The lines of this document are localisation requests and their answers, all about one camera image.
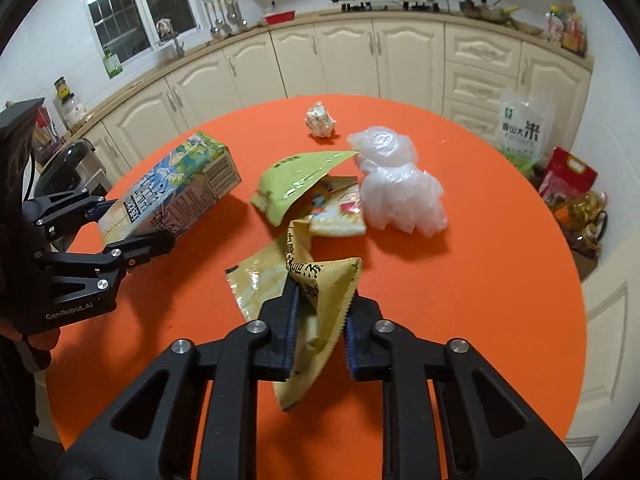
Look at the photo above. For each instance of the small clear plastic bag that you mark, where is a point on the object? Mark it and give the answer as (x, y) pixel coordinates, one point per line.
(382, 147)

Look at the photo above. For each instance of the clear rice bag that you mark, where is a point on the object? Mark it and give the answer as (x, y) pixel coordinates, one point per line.
(522, 130)

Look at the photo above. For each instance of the white door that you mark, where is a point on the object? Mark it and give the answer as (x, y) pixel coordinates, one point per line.
(610, 340)

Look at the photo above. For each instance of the gas hob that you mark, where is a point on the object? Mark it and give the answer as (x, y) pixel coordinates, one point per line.
(400, 6)

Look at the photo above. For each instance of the crumpled paper ball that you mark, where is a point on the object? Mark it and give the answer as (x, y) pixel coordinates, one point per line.
(320, 120)

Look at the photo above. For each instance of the large clear plastic bag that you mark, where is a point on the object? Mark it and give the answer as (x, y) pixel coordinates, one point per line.
(402, 200)

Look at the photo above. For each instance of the red bag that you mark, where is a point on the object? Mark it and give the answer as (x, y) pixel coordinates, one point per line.
(567, 172)

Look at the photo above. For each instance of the green snack bag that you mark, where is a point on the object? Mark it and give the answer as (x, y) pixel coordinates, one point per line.
(290, 180)

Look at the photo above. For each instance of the window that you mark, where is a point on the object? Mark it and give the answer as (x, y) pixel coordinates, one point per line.
(135, 5)

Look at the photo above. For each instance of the black rice cooker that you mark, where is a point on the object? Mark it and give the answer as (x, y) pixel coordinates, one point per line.
(75, 165)

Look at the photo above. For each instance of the utensil rack with ladles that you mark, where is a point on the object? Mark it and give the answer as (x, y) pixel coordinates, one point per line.
(222, 10)

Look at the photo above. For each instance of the glass jar with yellow lid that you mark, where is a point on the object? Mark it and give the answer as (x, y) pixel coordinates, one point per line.
(72, 107)

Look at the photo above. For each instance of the pale yellow foil packet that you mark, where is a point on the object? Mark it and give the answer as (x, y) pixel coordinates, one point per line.
(255, 280)

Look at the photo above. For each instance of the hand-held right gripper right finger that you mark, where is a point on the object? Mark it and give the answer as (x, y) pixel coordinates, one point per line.
(351, 345)

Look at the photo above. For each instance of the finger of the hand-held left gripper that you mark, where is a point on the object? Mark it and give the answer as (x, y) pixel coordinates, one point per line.
(145, 250)
(65, 207)

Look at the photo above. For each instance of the milk carton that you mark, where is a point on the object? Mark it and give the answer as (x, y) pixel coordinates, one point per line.
(170, 185)

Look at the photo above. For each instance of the cluster of condiment bottles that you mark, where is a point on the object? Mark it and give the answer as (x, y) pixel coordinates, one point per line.
(567, 30)

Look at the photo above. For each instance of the yellow printed snack bag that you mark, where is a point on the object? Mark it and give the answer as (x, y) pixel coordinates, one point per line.
(340, 210)

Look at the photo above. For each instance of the red tray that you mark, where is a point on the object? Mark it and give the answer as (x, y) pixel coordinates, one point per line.
(280, 17)

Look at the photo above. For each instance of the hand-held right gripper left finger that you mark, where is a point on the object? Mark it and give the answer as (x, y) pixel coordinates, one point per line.
(292, 330)

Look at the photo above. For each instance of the yellow and silver snack packet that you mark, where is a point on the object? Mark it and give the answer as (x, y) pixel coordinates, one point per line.
(325, 285)

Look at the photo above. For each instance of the frying pan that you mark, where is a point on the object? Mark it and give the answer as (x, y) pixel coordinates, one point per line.
(482, 10)

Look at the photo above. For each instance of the person's left hand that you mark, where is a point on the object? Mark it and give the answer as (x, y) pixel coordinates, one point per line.
(40, 345)

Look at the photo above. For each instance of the green bottle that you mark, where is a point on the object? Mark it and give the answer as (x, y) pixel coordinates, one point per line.
(112, 62)

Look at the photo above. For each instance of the cream base cabinets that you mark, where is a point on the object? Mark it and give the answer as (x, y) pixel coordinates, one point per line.
(350, 60)

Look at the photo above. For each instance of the kitchen faucet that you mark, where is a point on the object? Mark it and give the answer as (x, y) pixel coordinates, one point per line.
(172, 40)

